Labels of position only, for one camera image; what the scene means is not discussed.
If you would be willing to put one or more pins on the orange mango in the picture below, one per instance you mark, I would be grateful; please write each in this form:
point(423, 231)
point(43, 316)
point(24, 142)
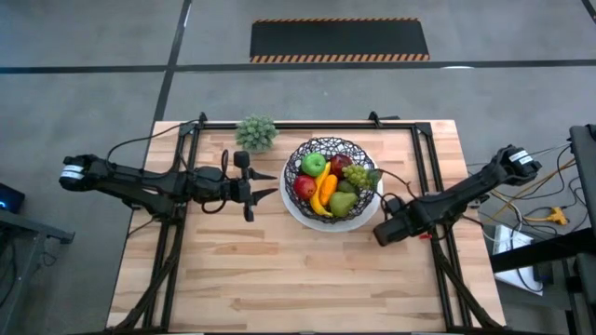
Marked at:
point(328, 188)

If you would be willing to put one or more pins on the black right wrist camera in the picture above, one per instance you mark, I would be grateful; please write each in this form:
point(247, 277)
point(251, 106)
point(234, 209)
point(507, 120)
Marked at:
point(394, 205)

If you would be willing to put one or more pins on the dark red apple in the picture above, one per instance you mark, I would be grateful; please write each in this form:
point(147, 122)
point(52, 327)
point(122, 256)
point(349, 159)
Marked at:
point(341, 164)

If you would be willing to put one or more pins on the green avocado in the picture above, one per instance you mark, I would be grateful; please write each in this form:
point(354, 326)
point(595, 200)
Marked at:
point(347, 186)

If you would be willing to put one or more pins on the black side desk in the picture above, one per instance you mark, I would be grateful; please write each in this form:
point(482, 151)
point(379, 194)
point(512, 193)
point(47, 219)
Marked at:
point(584, 177)

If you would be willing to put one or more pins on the grey metal stand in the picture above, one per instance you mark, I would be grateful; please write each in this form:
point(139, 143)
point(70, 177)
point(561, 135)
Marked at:
point(28, 228)

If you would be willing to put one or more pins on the blue-lit black device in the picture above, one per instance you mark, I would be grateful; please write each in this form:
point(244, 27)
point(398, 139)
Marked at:
point(10, 199)

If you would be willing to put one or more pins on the white box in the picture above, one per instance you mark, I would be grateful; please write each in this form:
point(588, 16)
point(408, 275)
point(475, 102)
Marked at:
point(517, 260)

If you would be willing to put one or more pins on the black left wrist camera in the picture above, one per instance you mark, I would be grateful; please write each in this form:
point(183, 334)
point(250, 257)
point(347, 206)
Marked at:
point(241, 159)

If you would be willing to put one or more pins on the green grapes bunch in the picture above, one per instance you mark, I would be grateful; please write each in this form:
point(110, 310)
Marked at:
point(357, 175)

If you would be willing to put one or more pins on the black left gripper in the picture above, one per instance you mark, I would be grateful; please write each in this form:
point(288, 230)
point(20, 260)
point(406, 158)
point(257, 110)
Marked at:
point(235, 191)

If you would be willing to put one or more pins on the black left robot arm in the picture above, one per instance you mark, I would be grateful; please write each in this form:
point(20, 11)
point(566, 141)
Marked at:
point(139, 186)

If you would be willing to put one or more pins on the potted green plant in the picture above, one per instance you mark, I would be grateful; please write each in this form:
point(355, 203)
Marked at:
point(256, 132)

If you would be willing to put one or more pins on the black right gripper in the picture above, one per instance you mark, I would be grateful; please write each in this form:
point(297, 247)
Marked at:
point(396, 229)

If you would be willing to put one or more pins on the yellow banana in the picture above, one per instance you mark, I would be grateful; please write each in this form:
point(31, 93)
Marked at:
point(319, 205)

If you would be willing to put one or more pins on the red pomegranate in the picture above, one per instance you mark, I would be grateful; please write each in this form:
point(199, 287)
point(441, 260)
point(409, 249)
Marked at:
point(305, 187)

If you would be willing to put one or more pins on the black aluminium frame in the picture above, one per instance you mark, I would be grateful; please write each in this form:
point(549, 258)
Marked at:
point(302, 125)

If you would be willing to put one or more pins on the yellow power plug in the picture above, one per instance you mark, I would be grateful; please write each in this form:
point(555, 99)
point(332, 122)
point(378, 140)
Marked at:
point(556, 216)

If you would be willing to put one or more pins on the black hazard-striped floor mat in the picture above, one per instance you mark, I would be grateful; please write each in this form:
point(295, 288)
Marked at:
point(340, 39)

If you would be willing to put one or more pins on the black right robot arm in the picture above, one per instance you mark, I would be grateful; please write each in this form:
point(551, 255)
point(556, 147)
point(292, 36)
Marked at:
point(465, 195)

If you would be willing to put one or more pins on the white round plate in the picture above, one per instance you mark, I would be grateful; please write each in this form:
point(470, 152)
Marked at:
point(326, 227)

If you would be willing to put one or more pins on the green apple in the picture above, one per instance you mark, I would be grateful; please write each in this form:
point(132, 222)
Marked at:
point(313, 164)

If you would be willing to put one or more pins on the black crossbar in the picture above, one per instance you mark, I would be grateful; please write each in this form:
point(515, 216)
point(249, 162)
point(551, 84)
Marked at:
point(540, 251)

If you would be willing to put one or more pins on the green pear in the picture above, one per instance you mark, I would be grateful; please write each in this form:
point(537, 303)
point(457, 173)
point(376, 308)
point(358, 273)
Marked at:
point(343, 203)

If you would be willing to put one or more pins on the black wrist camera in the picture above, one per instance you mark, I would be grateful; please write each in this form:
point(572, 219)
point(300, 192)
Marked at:
point(241, 159)
point(394, 205)

